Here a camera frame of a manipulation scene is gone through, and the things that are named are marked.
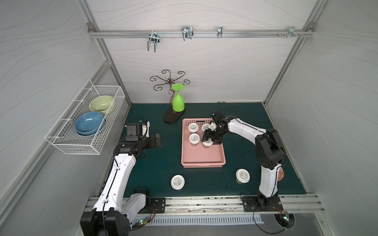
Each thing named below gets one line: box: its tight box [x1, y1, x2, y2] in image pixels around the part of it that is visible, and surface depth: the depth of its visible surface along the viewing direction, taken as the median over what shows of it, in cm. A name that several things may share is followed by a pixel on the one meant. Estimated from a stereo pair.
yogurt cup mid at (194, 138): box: [188, 132, 201, 147], surface depth 93 cm
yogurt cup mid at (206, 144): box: [202, 140, 214, 149], surface depth 90 cm
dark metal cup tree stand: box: [149, 69, 190, 123], surface depth 94 cm
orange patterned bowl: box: [277, 166, 285, 182], surface depth 81 cm
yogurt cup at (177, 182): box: [170, 174, 186, 191], surface depth 76 cm
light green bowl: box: [89, 95, 114, 116], surface depth 73 cm
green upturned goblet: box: [172, 83, 186, 113], surface depth 91 cm
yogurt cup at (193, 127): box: [187, 122, 200, 133], surface depth 98 cm
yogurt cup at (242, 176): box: [235, 167, 251, 185], surface depth 78 cm
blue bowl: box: [74, 111, 104, 136], surface depth 65 cm
